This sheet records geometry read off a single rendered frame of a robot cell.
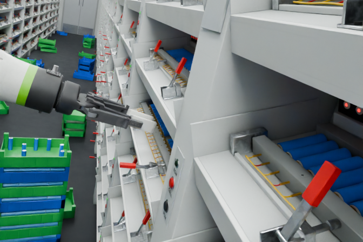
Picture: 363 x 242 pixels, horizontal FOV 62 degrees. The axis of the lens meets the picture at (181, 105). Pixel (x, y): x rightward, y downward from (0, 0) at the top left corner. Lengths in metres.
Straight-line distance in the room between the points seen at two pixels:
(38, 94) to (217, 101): 0.42
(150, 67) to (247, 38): 0.58
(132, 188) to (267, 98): 0.67
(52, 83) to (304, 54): 0.55
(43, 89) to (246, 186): 0.48
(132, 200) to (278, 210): 0.67
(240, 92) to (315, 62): 0.17
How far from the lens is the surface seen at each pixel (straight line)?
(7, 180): 1.63
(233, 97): 0.40
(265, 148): 0.39
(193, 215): 0.47
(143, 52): 1.07
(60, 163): 1.59
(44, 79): 0.70
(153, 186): 0.68
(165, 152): 0.75
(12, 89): 0.70
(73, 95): 0.71
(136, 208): 0.92
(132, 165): 0.69
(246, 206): 0.34
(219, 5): 0.40
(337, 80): 0.23
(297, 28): 0.26
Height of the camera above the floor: 1.29
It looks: 16 degrees down
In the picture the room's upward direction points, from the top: 13 degrees clockwise
